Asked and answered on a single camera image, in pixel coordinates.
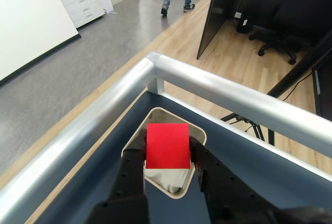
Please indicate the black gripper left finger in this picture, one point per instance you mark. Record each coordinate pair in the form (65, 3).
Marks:
(129, 177)

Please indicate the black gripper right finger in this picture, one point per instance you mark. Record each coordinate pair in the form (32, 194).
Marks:
(223, 182)

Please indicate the red cube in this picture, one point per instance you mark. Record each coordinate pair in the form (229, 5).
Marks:
(167, 146)

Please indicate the beige rounded box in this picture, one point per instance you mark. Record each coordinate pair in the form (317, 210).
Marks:
(199, 136)

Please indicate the white cardboard box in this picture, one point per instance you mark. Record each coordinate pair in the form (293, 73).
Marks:
(107, 3)

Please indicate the dark blue table mat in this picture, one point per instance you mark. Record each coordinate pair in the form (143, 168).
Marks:
(233, 161)

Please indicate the white crumpled cloth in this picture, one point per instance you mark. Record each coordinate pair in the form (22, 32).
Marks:
(166, 180)

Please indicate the black floor bin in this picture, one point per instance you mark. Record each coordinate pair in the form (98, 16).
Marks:
(243, 23)

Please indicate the black office chair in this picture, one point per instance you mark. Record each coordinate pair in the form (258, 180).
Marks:
(282, 27)

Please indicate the black desk partition panel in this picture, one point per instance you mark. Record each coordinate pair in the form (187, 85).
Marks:
(215, 14)

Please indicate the white drawer cabinet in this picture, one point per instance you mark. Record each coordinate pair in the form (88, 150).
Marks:
(83, 3)

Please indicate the black camera tripod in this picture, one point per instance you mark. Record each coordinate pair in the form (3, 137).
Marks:
(255, 128)

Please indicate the silver metal rail frame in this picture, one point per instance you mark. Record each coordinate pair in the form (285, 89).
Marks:
(207, 84)

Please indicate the black desk frame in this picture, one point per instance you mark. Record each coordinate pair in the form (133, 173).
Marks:
(298, 71)

